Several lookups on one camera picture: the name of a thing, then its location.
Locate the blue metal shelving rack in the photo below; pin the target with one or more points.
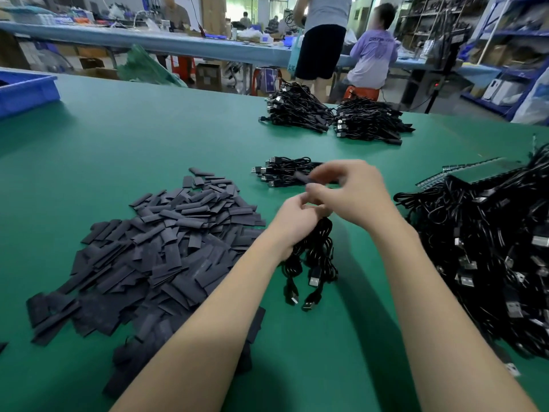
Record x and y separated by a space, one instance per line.
519 34

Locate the green circuit board panel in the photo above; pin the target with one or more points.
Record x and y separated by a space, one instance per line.
476 171

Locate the long blue work table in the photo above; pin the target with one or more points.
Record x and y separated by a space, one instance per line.
129 38

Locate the person's left forearm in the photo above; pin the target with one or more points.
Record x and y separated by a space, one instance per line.
202 339

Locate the orange plastic stool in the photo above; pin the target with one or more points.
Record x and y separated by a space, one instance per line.
361 93

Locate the blue plastic bin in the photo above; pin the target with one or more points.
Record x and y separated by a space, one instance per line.
26 91

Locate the black tripod stand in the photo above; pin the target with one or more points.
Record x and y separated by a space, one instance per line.
446 55

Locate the green plastic bag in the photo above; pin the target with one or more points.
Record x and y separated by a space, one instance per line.
150 71

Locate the person's right hand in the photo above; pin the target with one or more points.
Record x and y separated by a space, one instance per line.
360 197

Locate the person's right forearm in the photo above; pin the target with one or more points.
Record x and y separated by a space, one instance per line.
459 330

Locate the person's left hand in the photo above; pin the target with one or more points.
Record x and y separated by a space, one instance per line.
292 225

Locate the small upright cardboard box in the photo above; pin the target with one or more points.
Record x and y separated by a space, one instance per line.
208 77

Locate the pile of black sleeve strips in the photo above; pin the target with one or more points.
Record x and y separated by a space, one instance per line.
154 261

